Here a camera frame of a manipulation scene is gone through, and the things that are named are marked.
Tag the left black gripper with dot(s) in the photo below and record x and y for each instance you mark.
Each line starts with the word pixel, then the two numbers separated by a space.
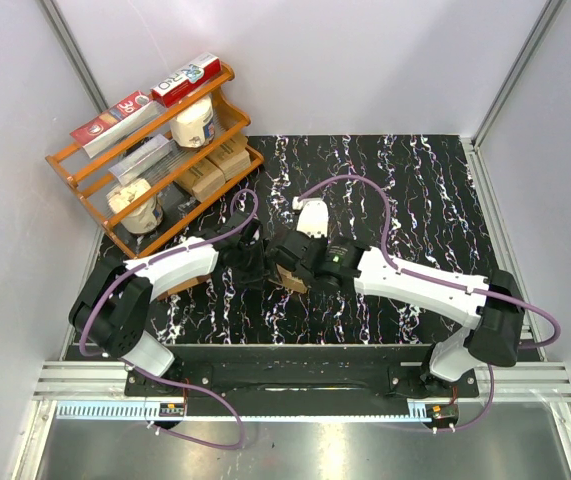
pixel 251 279

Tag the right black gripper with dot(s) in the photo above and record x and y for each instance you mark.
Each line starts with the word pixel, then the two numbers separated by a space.
pixel 321 240

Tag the brown cardboard express box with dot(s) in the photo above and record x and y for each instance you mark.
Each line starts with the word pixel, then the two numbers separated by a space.
pixel 288 280

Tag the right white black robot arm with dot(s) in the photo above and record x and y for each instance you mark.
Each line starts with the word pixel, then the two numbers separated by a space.
pixel 487 310

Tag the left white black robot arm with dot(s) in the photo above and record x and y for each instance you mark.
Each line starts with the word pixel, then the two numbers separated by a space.
pixel 111 309

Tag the brown printed carton box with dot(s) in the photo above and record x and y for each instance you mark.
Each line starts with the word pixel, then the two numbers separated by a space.
pixel 183 286

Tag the kraft paper box left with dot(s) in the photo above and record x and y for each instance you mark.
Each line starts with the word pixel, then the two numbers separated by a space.
pixel 201 180

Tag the kraft paper box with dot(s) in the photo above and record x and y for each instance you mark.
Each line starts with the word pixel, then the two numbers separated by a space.
pixel 231 157
pixel 201 180

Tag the kraft paper box right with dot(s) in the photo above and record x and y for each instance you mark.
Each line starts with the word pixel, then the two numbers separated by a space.
pixel 231 157

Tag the red silver toothpaste box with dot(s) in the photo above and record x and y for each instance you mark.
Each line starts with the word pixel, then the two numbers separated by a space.
pixel 117 122

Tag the red white toothpaste box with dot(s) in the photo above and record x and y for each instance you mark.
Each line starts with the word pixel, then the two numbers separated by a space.
pixel 186 79

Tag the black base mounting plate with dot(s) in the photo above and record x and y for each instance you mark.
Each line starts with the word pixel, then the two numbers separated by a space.
pixel 314 380

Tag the black marble pattern mat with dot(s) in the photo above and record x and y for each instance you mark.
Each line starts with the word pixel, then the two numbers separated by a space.
pixel 419 187

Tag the orange wooden shelf rack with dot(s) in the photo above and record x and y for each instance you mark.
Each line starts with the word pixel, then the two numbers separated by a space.
pixel 93 182

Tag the upper white tissue roll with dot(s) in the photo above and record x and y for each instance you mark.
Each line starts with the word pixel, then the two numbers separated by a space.
pixel 193 128

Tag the silver foil packet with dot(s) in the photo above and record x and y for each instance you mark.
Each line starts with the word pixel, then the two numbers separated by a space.
pixel 140 160

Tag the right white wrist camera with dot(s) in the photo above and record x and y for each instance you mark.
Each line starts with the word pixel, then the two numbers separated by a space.
pixel 313 216

